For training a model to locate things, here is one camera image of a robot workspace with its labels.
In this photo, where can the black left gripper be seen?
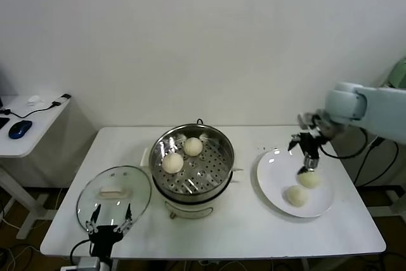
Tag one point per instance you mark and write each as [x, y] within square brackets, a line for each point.
[105, 237]

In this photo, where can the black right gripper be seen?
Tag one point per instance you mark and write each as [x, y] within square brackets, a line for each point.
[309, 145]

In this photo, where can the round glass pot lid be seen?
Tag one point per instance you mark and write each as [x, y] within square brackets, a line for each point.
[114, 201]

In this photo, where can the white steamed baozi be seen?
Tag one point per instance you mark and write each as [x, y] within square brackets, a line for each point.
[295, 196]
[193, 146]
[312, 180]
[172, 163]

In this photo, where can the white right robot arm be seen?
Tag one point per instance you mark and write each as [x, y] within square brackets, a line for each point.
[380, 109]

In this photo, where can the stainless steel steamer basket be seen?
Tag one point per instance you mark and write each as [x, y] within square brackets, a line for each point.
[171, 185]

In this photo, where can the white round plate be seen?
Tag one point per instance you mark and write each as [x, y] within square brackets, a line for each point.
[272, 182]

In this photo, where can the cream electric cooker base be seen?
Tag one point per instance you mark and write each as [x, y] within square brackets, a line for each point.
[190, 210]

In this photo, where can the white side desk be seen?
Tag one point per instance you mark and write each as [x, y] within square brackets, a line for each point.
[28, 145]

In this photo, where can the pale green appliance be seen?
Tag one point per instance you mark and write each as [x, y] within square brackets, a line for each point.
[399, 72]

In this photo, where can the blue computer mouse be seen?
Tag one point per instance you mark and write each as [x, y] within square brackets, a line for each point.
[19, 129]

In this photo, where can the small white crumpled object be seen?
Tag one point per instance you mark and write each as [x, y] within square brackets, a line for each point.
[34, 99]

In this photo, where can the black keyboard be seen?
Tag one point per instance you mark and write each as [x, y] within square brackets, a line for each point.
[3, 122]

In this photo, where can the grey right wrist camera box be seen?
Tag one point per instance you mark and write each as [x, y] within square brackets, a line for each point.
[306, 118]

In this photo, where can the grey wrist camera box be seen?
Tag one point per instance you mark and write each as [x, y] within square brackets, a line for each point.
[89, 264]
[306, 118]

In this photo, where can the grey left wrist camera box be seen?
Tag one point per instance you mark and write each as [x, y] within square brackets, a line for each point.
[89, 264]

